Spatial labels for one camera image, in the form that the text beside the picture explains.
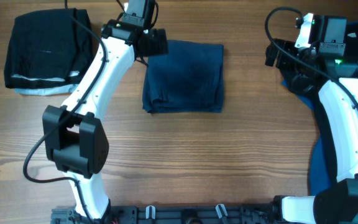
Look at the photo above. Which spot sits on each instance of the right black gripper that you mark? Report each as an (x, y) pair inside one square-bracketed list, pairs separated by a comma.
[(283, 62)]

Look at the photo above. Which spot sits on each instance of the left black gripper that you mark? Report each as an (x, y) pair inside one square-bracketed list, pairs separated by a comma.
[(158, 43)]

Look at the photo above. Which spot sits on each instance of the navy blue shorts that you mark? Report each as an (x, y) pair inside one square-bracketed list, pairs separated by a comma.
[(190, 78)]

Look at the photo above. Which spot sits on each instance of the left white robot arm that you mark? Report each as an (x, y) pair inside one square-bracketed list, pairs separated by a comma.
[(75, 138)]

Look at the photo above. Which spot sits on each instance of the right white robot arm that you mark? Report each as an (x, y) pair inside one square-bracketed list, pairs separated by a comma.
[(330, 82)]

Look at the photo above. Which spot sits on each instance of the folded white garment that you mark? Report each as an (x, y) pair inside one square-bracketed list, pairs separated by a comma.
[(42, 90)]

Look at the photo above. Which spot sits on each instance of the folded black garment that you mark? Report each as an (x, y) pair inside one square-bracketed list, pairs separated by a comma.
[(48, 48)]

